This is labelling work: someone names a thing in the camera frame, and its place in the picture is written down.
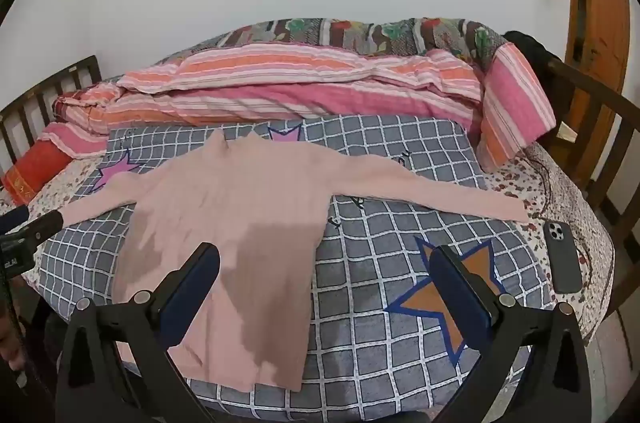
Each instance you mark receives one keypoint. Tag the red pillow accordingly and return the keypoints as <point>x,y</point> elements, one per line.
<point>35,173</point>

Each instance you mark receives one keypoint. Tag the brown wooden door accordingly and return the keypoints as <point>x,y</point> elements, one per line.
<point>595,3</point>

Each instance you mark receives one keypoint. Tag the person's left hand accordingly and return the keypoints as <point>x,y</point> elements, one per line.
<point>7,343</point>

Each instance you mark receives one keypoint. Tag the grey checked star-print blanket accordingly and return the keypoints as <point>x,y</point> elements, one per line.
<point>380,263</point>

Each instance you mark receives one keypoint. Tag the dark wooden footboard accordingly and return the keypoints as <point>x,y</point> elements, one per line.
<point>600,103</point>

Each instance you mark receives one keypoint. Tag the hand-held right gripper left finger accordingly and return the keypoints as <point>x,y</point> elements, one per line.
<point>190,293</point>

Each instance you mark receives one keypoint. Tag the pink orange striped quilt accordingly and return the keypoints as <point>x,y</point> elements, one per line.
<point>300,98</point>

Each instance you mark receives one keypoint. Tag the pink long-sleeved sweater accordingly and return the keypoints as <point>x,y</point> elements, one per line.
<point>225,213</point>

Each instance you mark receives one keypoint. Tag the floral patchwork quilt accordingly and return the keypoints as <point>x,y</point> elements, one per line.
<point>350,33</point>

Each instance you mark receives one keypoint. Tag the black cloth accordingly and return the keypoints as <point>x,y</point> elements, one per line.
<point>530,48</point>

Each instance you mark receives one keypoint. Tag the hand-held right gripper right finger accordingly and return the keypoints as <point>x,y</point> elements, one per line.
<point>462,298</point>

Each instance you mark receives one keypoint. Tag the black smartphone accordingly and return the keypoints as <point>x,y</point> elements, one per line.
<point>562,258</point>

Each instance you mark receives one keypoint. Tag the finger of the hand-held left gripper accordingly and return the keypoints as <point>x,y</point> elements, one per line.
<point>47,225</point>

